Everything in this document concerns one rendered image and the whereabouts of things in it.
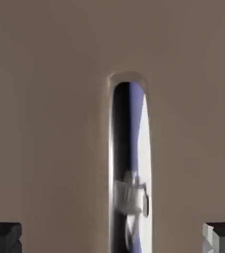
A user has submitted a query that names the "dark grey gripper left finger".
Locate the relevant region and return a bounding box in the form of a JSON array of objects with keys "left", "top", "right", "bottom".
[{"left": 0, "top": 221, "right": 23, "bottom": 253}]

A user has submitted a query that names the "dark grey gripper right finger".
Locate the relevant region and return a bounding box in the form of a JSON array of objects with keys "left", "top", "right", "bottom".
[{"left": 202, "top": 221, "right": 225, "bottom": 253}]

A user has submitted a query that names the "tan wooden drawer front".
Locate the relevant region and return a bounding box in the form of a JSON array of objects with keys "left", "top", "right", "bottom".
[{"left": 0, "top": 0, "right": 225, "bottom": 253}]

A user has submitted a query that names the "shiny curved metal handle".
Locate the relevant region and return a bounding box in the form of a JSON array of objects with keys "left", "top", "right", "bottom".
[{"left": 105, "top": 71, "right": 153, "bottom": 253}]

